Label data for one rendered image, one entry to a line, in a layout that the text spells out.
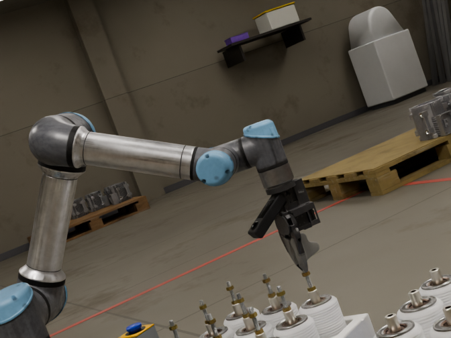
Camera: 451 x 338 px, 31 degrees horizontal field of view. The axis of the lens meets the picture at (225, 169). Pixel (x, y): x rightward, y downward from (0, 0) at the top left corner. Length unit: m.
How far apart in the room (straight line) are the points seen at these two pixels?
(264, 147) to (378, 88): 9.40
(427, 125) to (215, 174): 3.27
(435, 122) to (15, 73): 6.04
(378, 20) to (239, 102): 2.21
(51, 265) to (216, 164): 0.54
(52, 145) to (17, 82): 7.99
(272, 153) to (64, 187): 0.51
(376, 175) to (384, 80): 6.63
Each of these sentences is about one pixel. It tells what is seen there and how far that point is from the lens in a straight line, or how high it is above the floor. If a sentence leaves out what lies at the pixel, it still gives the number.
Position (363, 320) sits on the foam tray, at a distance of 1.95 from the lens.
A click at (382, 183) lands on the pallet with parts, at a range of 4.52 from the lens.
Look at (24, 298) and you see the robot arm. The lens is 1.92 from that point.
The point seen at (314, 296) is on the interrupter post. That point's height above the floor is 0.27.
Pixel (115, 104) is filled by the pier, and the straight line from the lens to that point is 9.92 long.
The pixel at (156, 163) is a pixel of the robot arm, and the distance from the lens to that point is 1.75.
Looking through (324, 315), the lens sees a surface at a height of 0.23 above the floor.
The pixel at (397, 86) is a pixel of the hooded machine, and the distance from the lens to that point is 11.15.
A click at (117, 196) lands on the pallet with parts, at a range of 9.21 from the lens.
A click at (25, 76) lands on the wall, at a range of 9.82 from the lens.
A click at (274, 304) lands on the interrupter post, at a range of 1.99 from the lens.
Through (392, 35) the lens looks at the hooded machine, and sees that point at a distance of 11.29.
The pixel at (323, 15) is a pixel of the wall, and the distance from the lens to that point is 11.63.
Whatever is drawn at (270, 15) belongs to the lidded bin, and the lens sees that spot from 10.57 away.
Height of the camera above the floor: 0.75
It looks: 4 degrees down
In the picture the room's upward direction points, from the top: 20 degrees counter-clockwise
